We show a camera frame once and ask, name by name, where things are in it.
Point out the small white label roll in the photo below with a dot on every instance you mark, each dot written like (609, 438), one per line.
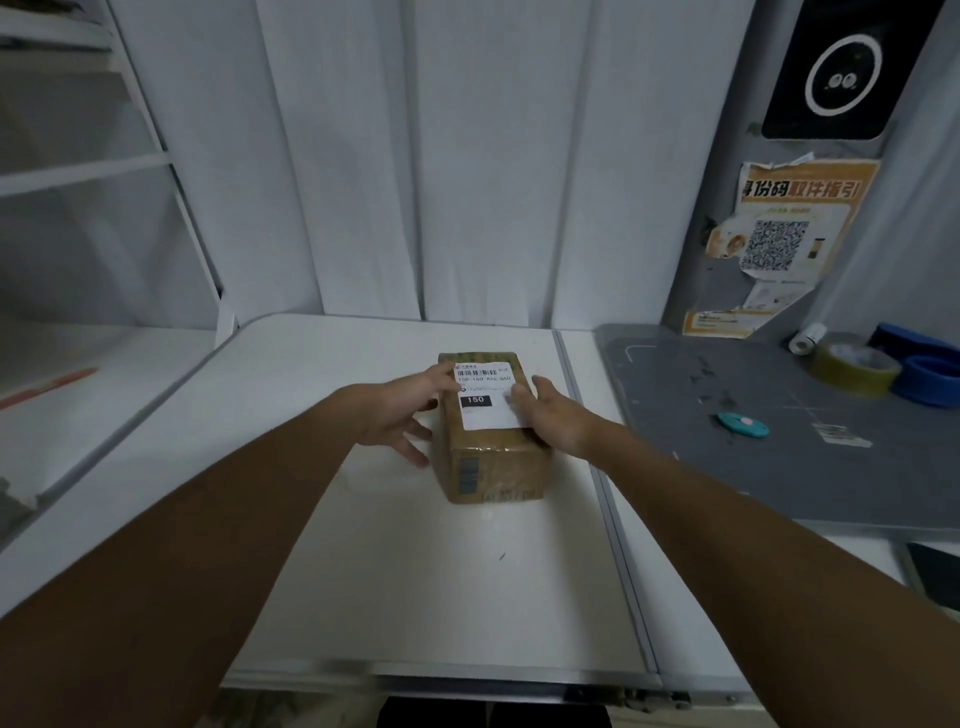
(808, 339)

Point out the orange paper poster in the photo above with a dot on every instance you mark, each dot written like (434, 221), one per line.
(832, 240)

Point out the person's left forearm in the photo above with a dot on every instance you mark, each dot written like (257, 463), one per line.
(165, 585)

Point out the white shipping label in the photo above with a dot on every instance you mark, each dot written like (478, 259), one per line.
(487, 416)

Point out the brown cardboard box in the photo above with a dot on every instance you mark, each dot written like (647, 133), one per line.
(495, 465)

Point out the olive packing tape roll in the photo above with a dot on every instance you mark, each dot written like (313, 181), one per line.
(851, 382)

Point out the bright blue tape roll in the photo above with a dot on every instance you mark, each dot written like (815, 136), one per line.
(926, 391)

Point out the grey scanner post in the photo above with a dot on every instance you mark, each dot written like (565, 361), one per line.
(712, 285)

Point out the red marker pen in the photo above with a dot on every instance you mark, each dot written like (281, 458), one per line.
(45, 388)

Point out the barcode sticker scrap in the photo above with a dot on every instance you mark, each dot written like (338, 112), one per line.
(844, 435)

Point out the person's left hand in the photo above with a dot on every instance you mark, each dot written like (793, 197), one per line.
(394, 412)

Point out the person's right hand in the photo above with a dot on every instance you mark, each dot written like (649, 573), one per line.
(566, 427)

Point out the dark blue tape roll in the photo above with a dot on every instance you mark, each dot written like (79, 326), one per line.
(911, 336)

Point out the white shelf rack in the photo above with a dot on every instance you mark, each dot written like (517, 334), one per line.
(75, 176)

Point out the white curtain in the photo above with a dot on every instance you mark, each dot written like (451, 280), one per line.
(487, 150)

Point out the teal small cutter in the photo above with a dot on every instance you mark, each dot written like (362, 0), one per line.
(742, 425)

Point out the person's right forearm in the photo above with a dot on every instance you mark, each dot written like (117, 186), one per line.
(787, 592)

